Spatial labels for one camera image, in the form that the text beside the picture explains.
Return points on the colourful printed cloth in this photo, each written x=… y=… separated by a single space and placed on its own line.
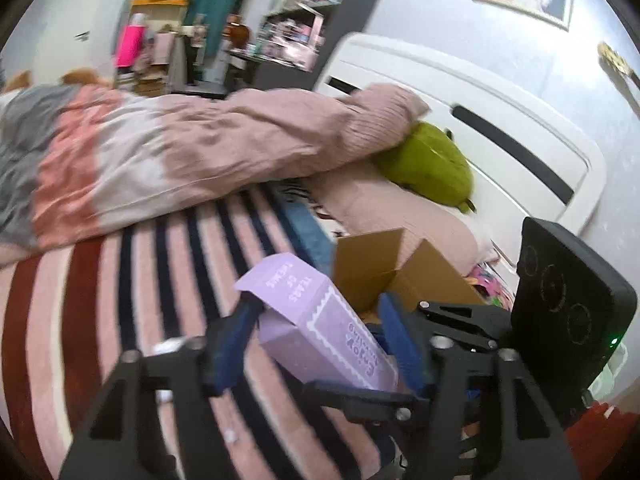
x=487 y=285

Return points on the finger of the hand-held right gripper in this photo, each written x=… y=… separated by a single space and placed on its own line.
x=465 y=322
x=365 y=402

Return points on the pink and grey duvet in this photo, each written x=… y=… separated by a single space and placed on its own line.
x=150 y=150

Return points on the gold wall ornament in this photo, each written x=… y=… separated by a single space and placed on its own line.
x=617 y=60

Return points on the green plush toy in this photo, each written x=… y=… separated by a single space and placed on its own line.
x=430 y=162

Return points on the red cloth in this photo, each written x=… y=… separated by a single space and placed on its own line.
x=607 y=442

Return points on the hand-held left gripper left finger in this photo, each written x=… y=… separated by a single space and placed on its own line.
x=234 y=347

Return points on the brown cardboard box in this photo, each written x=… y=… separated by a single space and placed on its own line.
x=370 y=270

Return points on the purple carton box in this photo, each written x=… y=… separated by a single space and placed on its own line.
x=320 y=327

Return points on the bright pink bag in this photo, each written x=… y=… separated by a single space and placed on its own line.
x=129 y=45

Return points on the pink pillow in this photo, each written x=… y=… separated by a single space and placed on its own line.
x=400 y=220

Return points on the striped bed sheet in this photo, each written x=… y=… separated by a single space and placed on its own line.
x=100 y=320

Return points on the yellow wooden rack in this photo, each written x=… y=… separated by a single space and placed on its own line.
x=152 y=45

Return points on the dark storage shelf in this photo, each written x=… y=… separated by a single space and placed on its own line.
x=300 y=15

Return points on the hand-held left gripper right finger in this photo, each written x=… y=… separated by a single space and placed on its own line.
x=401 y=347

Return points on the orange plush toy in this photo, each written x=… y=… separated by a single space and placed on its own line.
x=80 y=77

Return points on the blue flat box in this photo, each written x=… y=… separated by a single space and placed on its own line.
x=307 y=230

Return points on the white bed headboard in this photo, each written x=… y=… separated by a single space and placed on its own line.
x=500 y=125

